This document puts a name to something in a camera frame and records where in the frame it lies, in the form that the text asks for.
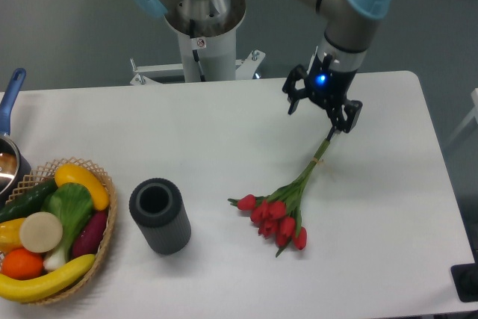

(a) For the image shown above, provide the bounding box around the beige round disc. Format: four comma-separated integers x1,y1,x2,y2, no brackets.
19,211,63,253

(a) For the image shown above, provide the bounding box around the woven wicker basket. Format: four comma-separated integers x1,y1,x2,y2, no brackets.
1,158,117,304

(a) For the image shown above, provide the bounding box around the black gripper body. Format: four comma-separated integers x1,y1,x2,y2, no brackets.
307,47,358,112

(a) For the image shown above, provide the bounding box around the purple sweet potato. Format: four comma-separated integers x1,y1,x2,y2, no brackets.
71,211,108,258

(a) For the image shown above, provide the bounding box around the orange fruit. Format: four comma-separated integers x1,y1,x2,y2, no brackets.
1,248,43,280

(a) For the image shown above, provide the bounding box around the white frame right edge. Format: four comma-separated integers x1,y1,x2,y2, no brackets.
444,88,477,152

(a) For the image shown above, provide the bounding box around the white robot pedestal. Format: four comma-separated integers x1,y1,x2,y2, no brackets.
130,0,266,84

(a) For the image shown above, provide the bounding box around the green cucumber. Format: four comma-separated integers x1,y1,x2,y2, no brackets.
1,179,58,223

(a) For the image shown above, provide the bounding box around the long yellow banana squash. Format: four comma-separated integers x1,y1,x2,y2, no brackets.
1,254,96,303

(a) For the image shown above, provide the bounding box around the green bok choy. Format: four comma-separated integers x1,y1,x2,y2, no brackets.
41,183,93,272

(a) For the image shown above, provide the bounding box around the blue handled saucepan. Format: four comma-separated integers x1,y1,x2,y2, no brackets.
1,68,31,208

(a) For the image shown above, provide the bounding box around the red tulip bouquet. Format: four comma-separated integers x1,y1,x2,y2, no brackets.
228,133,334,256

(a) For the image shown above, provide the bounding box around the dark grey ribbed vase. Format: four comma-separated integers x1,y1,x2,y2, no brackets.
129,178,191,255

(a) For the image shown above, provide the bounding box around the yellow bell pepper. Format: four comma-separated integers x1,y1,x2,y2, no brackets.
0,217,25,253

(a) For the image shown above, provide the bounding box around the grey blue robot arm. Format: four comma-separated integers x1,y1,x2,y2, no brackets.
133,0,391,133

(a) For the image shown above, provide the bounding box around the black device table corner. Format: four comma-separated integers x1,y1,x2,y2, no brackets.
450,263,477,303

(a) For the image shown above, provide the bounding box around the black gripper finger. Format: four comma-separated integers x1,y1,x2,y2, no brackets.
282,65,307,115
326,99,363,141

